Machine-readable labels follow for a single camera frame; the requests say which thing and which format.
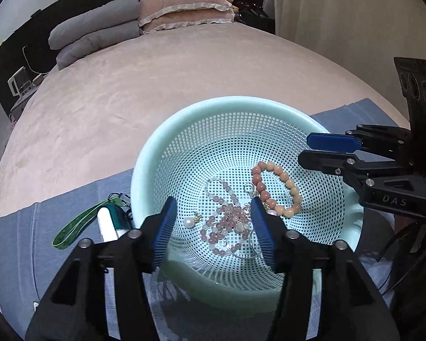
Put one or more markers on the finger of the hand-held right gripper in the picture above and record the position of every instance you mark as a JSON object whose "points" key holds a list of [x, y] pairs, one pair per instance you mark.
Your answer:
{"points": [[319, 160], [333, 141]]}

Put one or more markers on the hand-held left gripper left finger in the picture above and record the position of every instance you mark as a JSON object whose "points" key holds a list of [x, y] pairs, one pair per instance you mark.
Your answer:
{"points": [[165, 231]]}

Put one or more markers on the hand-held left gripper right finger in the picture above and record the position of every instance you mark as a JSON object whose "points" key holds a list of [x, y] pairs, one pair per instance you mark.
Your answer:
{"points": [[264, 234]]}

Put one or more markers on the silver bangle with heart charm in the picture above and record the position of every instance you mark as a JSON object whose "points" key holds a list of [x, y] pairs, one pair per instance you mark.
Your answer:
{"points": [[245, 255]]}

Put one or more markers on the teal plastic mesh basket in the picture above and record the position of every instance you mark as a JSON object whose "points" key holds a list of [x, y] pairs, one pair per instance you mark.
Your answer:
{"points": [[206, 142]]}

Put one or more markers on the white and green handheld device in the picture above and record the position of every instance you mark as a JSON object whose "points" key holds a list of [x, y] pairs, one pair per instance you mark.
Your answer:
{"points": [[108, 223]]}

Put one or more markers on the beige curtain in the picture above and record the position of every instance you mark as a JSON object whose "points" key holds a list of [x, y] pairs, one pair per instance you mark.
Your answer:
{"points": [[340, 14]]}

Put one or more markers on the pink bed blanket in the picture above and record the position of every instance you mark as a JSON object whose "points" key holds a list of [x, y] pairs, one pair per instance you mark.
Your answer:
{"points": [[127, 96]]}

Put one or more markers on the dark bedside clutter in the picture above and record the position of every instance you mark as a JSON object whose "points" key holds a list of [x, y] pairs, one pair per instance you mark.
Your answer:
{"points": [[255, 16]]}

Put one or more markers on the blue cloth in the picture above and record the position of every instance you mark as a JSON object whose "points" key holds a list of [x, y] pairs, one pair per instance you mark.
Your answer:
{"points": [[14, 255]]}

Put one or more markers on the brown plush toy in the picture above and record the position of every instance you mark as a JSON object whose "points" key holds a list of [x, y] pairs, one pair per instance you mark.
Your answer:
{"points": [[230, 3]]}

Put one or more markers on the pink frilled pillow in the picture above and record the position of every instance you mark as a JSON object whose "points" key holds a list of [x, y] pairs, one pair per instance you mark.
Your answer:
{"points": [[181, 3], [191, 21]]}

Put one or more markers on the grey pillow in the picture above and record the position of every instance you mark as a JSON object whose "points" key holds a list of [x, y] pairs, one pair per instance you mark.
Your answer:
{"points": [[96, 42], [92, 17]]}

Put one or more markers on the white bedside device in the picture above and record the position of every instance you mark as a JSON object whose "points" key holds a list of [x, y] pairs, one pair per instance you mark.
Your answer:
{"points": [[19, 81]]}

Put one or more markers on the black headboard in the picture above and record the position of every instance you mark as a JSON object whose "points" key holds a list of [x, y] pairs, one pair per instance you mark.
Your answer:
{"points": [[17, 32]]}

